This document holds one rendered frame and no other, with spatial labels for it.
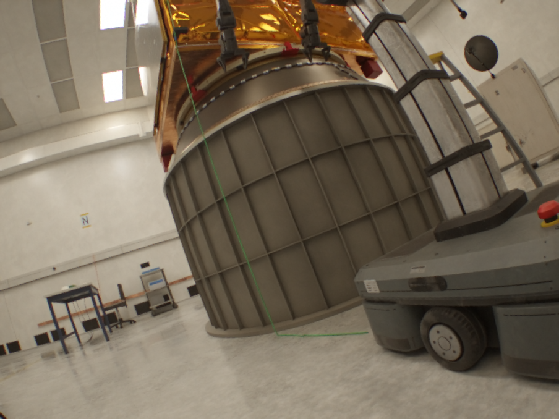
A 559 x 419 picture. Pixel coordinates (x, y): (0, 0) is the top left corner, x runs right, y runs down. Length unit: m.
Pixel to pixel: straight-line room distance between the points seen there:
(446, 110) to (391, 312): 0.50
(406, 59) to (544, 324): 0.64
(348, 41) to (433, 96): 2.17
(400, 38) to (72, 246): 6.95
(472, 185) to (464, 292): 0.25
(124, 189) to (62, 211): 1.63
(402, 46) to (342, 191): 0.93
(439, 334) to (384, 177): 1.16
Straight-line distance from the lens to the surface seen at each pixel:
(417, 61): 0.78
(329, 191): 1.50
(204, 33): 2.10
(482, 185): 0.69
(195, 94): 2.22
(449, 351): 0.65
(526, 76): 4.79
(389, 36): 0.81
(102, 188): 7.33
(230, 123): 1.65
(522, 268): 0.46
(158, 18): 2.35
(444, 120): 0.71
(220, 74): 2.15
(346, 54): 2.73
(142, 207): 7.09
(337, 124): 1.65
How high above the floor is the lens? 0.39
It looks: 8 degrees up
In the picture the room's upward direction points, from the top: 21 degrees counter-clockwise
